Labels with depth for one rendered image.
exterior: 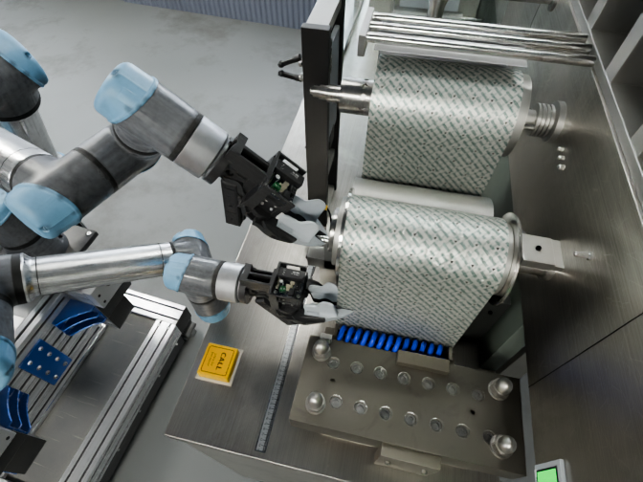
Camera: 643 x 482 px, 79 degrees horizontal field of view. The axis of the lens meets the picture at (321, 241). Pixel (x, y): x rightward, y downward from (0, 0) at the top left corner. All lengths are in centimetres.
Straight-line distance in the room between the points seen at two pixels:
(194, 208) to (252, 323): 156
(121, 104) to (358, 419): 60
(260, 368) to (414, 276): 45
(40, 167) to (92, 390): 132
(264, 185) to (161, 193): 209
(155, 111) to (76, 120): 290
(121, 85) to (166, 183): 213
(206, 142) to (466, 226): 38
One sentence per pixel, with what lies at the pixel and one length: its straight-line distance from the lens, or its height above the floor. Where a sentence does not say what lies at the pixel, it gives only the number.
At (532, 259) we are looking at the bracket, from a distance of 64.
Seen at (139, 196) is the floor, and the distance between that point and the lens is 263.
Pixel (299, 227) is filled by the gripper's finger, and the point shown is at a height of 130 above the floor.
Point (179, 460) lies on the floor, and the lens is 186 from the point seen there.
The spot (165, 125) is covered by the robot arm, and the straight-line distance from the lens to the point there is 53.
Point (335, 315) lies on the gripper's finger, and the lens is 73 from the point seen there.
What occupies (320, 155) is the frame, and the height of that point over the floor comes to 116.
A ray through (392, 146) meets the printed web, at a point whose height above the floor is 129.
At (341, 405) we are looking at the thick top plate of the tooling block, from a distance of 76.
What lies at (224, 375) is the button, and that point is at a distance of 90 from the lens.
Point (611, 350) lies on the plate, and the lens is 55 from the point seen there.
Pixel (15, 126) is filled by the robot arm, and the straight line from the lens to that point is 105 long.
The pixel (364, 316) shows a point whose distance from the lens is 76.
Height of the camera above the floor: 177
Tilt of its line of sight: 54 degrees down
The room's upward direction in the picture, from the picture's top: straight up
